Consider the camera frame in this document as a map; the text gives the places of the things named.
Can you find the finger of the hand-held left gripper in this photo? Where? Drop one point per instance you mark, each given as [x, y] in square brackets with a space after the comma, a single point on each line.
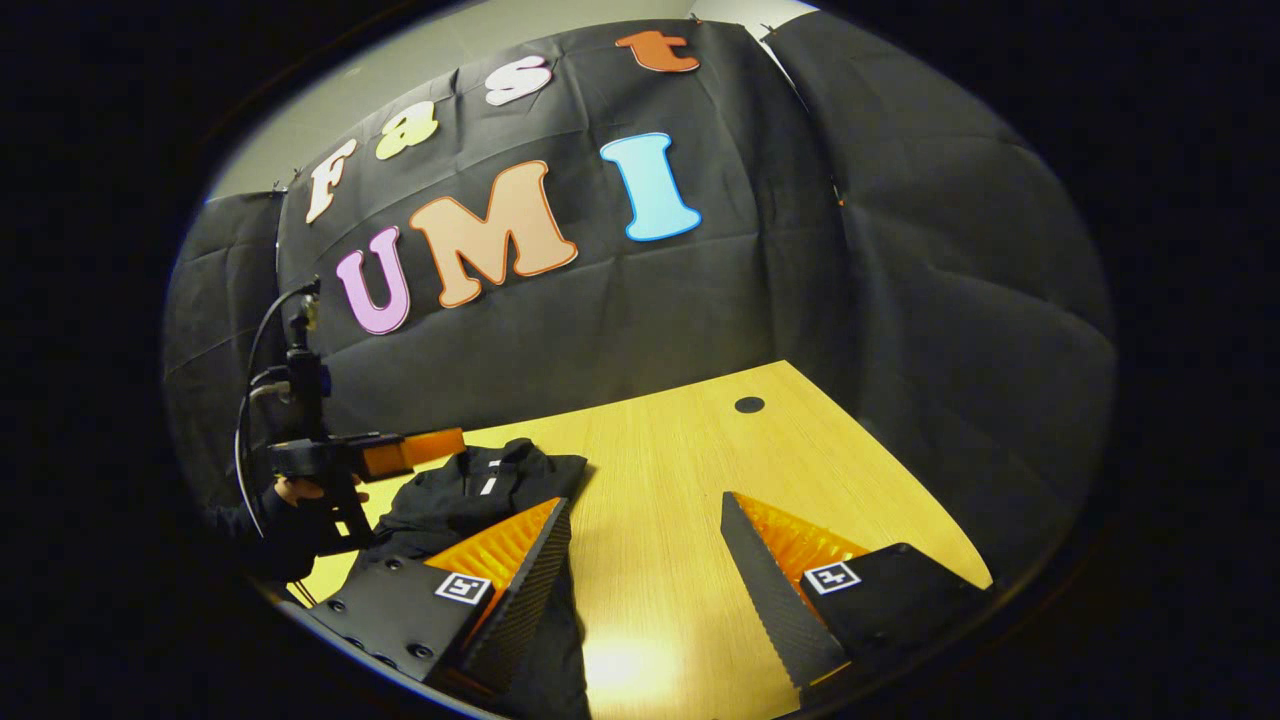
[425, 450]

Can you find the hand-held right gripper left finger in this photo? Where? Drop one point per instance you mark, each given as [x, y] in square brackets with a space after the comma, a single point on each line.
[525, 590]

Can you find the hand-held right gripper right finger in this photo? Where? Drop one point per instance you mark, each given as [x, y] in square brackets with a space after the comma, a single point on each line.
[765, 590]

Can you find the black buttoned jacket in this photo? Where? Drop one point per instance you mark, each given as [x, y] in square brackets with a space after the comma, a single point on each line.
[470, 490]

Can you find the black backdrop cloth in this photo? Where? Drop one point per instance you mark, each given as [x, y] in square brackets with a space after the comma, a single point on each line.
[700, 300]

